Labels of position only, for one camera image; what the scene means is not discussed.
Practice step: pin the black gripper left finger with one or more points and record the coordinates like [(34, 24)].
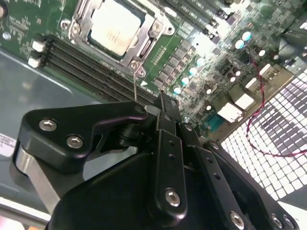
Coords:
[(72, 119)]

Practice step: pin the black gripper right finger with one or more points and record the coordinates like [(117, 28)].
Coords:
[(213, 167)]

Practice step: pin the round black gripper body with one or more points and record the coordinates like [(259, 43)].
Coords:
[(108, 196)]

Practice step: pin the metal socket cover frame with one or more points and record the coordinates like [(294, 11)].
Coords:
[(84, 24)]

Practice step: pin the silver CPU green board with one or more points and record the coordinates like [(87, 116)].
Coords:
[(115, 28)]

